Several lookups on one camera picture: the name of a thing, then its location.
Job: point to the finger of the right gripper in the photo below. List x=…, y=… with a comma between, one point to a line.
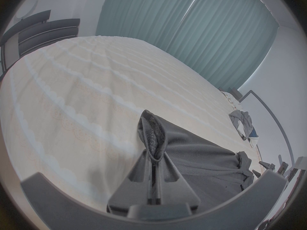
x=265, y=165
x=256, y=174

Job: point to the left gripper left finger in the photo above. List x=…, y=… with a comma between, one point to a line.
x=134, y=188

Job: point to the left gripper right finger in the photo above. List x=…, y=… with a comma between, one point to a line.
x=175, y=188

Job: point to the black T-shirt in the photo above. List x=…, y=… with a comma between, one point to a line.
x=191, y=152

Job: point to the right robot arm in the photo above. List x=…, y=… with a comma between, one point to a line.
x=301, y=163

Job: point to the bed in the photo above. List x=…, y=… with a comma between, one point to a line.
x=72, y=92

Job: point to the white knit garment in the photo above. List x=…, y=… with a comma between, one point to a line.
x=254, y=142

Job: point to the dark blue garment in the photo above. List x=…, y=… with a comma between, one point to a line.
x=254, y=134

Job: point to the grey knit garment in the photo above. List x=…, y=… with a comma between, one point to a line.
x=236, y=116

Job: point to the white printed pillow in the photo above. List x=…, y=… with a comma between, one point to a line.
x=229, y=98

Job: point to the grey bedside table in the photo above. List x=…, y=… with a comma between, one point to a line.
x=233, y=92

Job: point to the blue-green curtain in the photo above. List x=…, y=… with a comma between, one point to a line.
x=191, y=32

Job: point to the black chest of drawers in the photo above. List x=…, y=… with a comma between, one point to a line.
x=48, y=32

